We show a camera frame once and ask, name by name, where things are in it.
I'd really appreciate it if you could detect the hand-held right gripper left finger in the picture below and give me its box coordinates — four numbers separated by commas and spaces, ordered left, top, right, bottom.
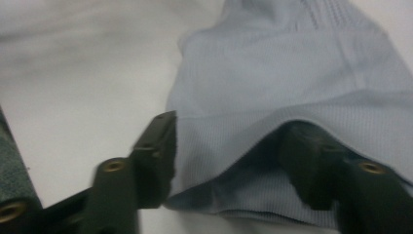
130, 110, 178, 210

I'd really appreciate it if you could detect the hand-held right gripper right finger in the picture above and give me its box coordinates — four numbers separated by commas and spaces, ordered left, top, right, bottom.
279, 120, 350, 212

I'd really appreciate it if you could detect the light blue tank top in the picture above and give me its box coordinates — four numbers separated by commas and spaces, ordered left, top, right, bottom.
164, 0, 413, 229

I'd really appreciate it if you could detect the white table cover sheet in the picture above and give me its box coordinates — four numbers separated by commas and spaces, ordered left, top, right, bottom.
0, 0, 413, 234

